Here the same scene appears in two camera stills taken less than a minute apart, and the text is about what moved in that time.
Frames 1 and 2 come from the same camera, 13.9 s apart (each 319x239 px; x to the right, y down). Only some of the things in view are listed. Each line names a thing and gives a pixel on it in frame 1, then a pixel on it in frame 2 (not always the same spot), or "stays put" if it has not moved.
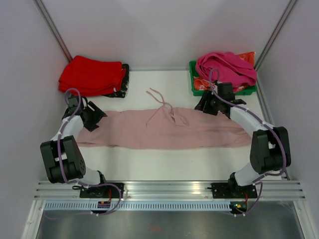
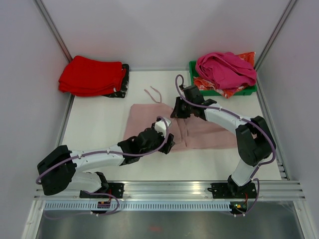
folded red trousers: x=92 y=77 stays put
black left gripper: x=97 y=115 → x=170 y=143
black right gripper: x=207 y=95 → x=177 y=112
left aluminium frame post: x=54 y=29 stays put
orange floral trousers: x=201 y=84 stays put
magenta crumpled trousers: x=233 y=68 stays put
